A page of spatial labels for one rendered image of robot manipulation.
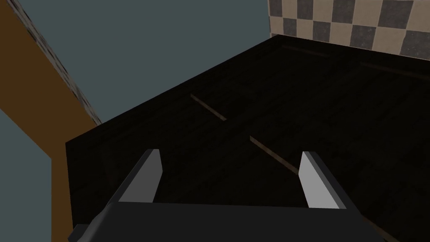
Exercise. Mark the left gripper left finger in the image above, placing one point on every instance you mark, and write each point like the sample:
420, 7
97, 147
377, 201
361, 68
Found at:
142, 183

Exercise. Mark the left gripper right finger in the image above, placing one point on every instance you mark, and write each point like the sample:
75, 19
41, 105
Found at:
317, 185

